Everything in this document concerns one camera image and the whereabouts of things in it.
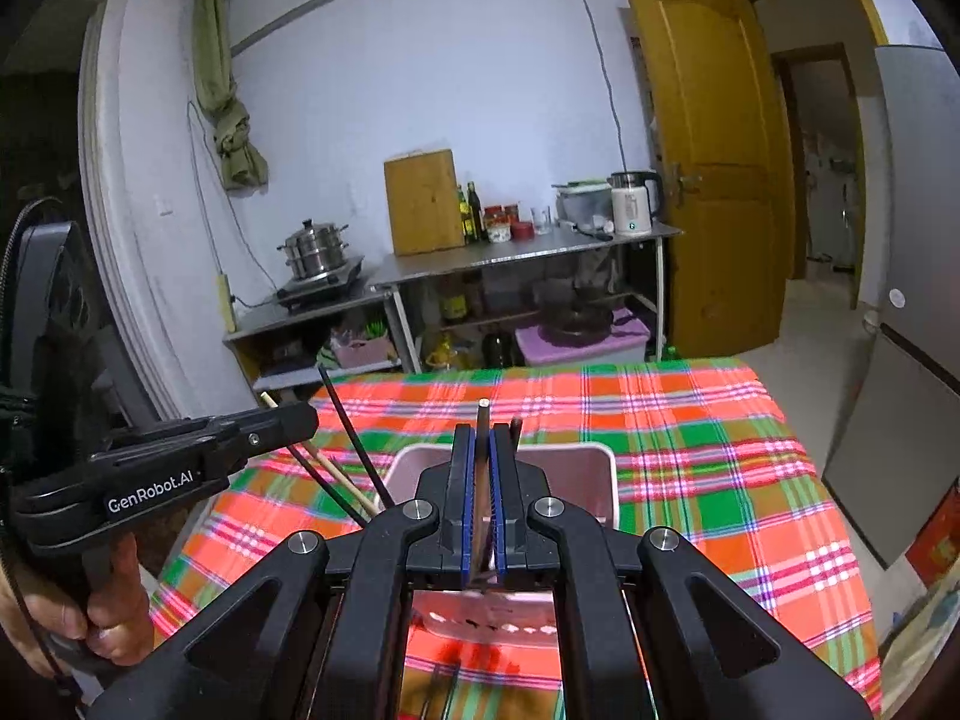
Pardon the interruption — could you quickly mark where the silver refrigerator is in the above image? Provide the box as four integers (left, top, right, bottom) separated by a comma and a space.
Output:
823, 46, 958, 566

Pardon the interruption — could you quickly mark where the black chopstick patterned end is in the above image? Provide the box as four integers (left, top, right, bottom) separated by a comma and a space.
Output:
286, 445, 368, 528

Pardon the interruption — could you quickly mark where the green hanging curtain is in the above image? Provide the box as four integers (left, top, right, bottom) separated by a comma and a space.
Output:
192, 0, 268, 190

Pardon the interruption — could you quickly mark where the purple storage box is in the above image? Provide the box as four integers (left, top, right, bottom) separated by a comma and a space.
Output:
514, 309, 651, 366

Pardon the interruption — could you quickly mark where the stainless steel steamer pot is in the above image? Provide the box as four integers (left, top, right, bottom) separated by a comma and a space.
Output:
278, 218, 348, 280

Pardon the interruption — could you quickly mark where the white electric kettle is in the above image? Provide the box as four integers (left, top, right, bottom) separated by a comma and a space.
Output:
608, 171, 664, 238

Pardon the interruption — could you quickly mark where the pink plastic utensil holder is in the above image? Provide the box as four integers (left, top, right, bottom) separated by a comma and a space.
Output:
386, 442, 620, 647

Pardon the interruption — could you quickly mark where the person's left hand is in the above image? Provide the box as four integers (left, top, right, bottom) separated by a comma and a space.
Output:
13, 533, 155, 667

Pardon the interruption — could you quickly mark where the black frying pan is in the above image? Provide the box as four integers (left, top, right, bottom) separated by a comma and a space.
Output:
539, 304, 636, 348

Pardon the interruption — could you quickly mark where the wooden cutting board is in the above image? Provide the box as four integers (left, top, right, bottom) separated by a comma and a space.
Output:
384, 149, 464, 255

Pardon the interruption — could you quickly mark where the dark oil bottle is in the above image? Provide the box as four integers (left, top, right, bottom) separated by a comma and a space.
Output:
467, 181, 488, 242

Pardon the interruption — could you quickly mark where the steel kitchen shelf table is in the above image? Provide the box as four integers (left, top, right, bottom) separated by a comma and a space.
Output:
368, 220, 682, 361

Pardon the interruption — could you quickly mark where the black induction cooker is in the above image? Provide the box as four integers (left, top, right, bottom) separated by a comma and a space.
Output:
275, 257, 363, 310

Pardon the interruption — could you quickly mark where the red lidded jar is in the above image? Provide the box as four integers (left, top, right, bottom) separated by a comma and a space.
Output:
483, 205, 535, 244

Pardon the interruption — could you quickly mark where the plaid tablecloth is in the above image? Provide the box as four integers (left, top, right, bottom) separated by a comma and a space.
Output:
151, 358, 882, 718

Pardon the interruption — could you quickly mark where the beige power strip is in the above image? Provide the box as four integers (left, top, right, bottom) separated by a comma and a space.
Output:
215, 273, 238, 333

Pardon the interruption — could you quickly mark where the yellow wooden door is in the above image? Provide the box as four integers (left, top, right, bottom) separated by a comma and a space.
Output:
628, 0, 793, 358

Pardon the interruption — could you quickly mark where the grey rice cooker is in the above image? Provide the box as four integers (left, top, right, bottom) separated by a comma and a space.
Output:
553, 181, 613, 229

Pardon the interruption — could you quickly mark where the light wooden chopstick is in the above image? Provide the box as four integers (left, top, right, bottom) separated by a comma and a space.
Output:
259, 392, 381, 520

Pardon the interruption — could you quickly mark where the low steel side shelf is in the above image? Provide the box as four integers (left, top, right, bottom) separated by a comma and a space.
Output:
224, 286, 415, 400

